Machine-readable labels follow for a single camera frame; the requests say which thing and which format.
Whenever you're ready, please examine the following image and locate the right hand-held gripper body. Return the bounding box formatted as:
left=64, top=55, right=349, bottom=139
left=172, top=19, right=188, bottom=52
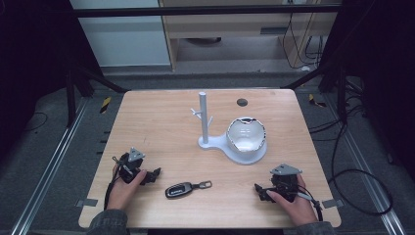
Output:
left=269, top=163, right=303, bottom=202

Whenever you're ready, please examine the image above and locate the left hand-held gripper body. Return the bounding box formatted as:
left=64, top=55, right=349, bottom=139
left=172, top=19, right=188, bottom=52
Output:
left=116, top=147, right=147, bottom=184

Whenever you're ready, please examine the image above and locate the black car key fob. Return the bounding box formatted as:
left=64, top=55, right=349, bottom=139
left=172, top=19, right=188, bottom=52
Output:
left=164, top=180, right=213, bottom=200

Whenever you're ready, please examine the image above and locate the person's left hand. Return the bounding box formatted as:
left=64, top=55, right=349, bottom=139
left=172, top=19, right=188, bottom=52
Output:
left=106, top=164, right=148, bottom=212

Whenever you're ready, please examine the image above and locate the person's right hand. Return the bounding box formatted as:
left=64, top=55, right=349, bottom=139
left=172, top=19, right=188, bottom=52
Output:
left=266, top=173, right=320, bottom=227

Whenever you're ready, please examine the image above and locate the grey tape piece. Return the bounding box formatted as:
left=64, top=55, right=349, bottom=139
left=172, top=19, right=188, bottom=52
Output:
left=74, top=198, right=99, bottom=209
left=321, top=198, right=345, bottom=210

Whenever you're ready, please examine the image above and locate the white bowl with dark rim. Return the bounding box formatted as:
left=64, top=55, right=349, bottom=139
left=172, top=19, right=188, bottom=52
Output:
left=226, top=117, right=267, bottom=154

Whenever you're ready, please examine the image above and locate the yellow black striped tape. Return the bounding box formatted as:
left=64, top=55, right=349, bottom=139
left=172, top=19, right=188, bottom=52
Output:
left=99, top=96, right=113, bottom=115
left=307, top=93, right=328, bottom=109

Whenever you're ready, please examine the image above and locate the black metal stand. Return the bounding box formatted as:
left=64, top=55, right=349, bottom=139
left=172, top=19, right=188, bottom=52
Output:
left=64, top=63, right=129, bottom=129
left=281, top=60, right=349, bottom=123

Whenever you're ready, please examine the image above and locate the white cabinet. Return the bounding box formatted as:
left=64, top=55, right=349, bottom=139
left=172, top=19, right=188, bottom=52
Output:
left=69, top=0, right=172, bottom=69

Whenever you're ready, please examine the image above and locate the dark curtain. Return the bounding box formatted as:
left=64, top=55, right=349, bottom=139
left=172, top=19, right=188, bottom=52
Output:
left=321, top=0, right=415, bottom=180
left=0, top=0, right=101, bottom=161

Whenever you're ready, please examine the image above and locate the left hand-held gripper cable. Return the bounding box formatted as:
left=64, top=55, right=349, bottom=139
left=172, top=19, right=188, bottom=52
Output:
left=103, top=156, right=124, bottom=211

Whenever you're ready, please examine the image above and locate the hand-held gripper cable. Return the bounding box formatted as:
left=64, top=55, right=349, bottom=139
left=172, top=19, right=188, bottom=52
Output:
left=295, top=185, right=324, bottom=223
left=103, top=156, right=124, bottom=211

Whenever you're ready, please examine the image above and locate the right hand-held gripper cable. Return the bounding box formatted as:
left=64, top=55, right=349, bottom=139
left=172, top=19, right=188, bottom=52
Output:
left=295, top=185, right=324, bottom=223

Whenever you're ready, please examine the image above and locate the grey key stand with post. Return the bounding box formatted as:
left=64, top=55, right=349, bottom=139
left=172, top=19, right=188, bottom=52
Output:
left=190, top=91, right=268, bottom=165

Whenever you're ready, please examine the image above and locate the long black floor cable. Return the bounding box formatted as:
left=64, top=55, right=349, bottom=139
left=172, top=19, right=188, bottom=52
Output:
left=307, top=112, right=394, bottom=217

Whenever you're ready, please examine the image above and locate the aluminium floor rail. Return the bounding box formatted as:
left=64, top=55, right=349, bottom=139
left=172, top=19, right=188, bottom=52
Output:
left=11, top=97, right=90, bottom=235
left=325, top=93, right=406, bottom=235

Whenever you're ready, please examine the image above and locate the thin black floor cable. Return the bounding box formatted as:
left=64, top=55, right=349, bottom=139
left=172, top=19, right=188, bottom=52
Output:
left=22, top=111, right=49, bottom=133

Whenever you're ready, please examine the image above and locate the bundle of black desk cables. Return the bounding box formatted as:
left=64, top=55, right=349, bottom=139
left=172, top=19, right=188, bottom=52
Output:
left=281, top=12, right=325, bottom=71

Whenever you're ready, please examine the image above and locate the black horizontal frame bar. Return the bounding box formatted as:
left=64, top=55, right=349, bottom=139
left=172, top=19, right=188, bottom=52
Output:
left=72, top=4, right=343, bottom=19

